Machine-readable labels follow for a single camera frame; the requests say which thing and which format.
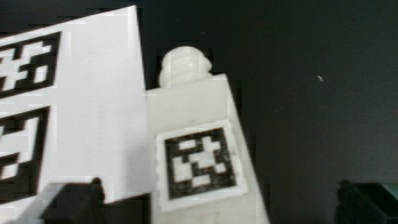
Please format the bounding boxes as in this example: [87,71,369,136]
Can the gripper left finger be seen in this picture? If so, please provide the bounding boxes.
[39,178,105,224]

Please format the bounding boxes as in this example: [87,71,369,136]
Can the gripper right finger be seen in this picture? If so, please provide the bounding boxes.
[334,180,398,224]

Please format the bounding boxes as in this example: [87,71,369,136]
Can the white marker sheet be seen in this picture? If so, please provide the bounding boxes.
[0,6,151,222]

